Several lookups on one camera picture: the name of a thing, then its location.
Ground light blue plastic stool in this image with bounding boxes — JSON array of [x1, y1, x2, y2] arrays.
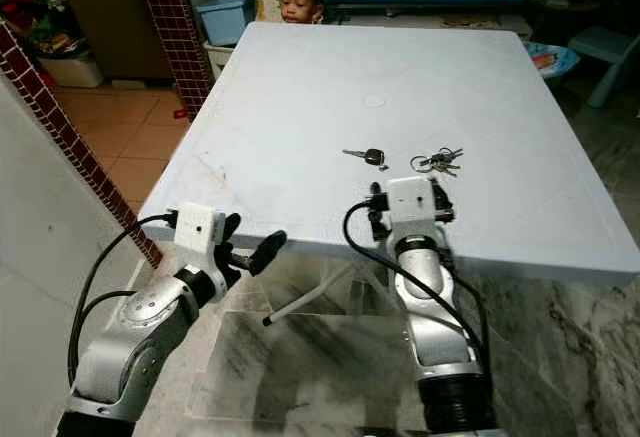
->
[[565, 27, 640, 108]]

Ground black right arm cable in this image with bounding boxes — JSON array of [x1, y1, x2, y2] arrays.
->
[[342, 193, 493, 373]]

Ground bunch of metal keys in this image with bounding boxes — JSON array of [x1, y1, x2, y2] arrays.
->
[[410, 147, 466, 178]]

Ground blue patterned plate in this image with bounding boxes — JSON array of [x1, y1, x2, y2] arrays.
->
[[523, 41, 581, 80]]

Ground blue plastic storage bin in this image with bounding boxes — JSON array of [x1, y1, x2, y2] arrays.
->
[[195, 0, 258, 48]]

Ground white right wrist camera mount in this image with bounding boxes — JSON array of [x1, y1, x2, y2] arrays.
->
[[385, 177, 441, 240]]

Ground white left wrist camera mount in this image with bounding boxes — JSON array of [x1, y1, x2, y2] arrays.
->
[[172, 204, 229, 276]]

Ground red brick pillar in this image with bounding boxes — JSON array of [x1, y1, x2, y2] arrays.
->
[[132, 0, 211, 120]]

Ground key with black head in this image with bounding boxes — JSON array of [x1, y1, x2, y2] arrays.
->
[[342, 147, 389, 172]]

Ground small white side table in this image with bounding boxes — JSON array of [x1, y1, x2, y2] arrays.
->
[[203, 42, 241, 83]]

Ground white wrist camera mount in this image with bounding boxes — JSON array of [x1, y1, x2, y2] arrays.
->
[[172, 204, 229, 276], [385, 177, 441, 240]]

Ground brown wooden cabinet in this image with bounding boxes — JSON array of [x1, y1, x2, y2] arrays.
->
[[50, 0, 141, 83]]

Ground white plastic table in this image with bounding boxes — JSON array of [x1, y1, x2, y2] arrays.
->
[[138, 21, 640, 328]]

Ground white storage box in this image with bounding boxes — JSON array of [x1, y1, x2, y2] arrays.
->
[[48, 53, 107, 89]]

